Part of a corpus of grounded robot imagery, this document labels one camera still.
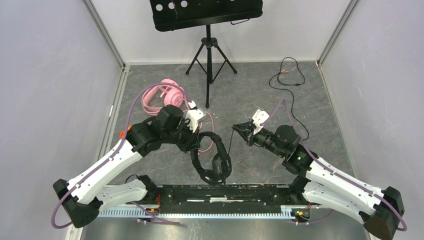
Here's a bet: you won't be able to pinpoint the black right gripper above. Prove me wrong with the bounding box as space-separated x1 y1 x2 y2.
232 120 286 158

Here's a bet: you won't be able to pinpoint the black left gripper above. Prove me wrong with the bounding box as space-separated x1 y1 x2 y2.
162 117 201 153

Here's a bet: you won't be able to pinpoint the black headphones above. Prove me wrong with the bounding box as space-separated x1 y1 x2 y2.
190 131 233 186

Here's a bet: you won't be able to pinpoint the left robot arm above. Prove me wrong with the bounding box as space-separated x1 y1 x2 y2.
52 105 232 228

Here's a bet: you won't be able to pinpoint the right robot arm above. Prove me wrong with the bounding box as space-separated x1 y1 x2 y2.
232 121 407 240

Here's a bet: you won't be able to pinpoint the pink headphones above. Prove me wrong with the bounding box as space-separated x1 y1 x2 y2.
141 78 186 116

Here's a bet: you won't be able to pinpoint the orange plastic piece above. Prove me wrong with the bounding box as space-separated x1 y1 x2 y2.
119 125 132 139

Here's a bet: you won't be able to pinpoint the black music stand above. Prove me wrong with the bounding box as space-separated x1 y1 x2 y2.
149 0 264 109

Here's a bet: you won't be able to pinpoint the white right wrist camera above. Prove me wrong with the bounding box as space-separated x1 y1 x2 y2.
252 109 270 135

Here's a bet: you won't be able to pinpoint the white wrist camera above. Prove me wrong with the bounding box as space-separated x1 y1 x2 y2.
252 109 270 135
184 100 207 133

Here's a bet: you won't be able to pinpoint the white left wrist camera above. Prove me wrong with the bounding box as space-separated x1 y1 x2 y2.
184 100 207 133

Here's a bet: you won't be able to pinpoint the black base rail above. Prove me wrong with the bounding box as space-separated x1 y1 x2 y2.
136 184 310 214

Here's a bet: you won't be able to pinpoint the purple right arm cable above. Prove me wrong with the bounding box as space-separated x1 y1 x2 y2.
261 98 408 233

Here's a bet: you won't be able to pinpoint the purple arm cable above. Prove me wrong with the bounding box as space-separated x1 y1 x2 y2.
261 98 408 233
50 82 195 230

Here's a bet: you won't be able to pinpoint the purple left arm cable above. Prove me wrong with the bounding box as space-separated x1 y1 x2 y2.
50 82 195 230

